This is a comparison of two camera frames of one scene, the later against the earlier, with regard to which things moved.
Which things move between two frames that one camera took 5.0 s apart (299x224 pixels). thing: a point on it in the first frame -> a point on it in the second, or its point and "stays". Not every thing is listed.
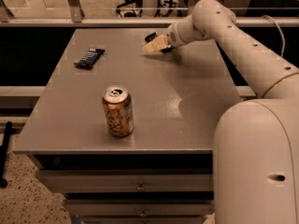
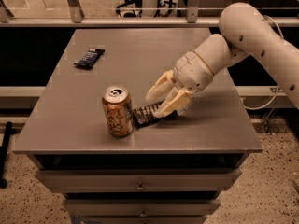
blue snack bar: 90,59 stays
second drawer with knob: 139,207 stays
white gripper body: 173,37 -> 192,71
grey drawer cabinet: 126,136 stays
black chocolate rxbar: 153,35 -> 147,115
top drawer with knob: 130,180 stays
